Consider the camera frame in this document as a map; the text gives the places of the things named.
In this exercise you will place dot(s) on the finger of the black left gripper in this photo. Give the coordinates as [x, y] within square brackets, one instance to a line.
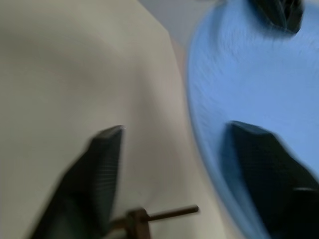
[281, 12]

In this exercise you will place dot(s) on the blue plate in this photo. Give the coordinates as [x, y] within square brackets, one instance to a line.
[244, 87]

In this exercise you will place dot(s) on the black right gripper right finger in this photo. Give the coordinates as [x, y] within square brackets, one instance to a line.
[271, 179]

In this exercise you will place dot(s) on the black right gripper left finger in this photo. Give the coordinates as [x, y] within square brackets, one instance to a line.
[89, 179]

